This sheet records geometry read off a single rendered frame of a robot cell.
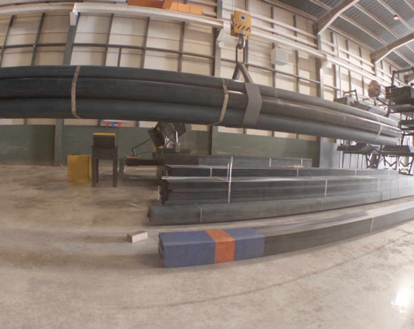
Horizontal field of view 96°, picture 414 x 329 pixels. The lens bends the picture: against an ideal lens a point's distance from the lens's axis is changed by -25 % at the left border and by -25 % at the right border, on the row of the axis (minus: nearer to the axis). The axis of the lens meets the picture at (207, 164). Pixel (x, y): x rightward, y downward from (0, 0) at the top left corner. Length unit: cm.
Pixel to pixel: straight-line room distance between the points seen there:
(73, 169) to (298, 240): 444
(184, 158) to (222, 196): 231
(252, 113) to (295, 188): 141
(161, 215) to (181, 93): 114
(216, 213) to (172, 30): 911
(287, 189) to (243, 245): 168
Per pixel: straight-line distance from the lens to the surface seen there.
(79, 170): 526
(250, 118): 235
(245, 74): 253
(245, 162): 874
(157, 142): 657
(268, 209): 285
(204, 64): 1056
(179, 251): 159
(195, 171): 331
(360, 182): 452
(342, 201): 378
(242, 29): 283
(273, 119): 250
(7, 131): 1038
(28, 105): 223
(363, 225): 266
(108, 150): 468
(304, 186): 346
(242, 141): 1052
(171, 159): 489
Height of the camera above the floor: 76
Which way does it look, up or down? 3 degrees down
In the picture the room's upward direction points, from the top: 2 degrees clockwise
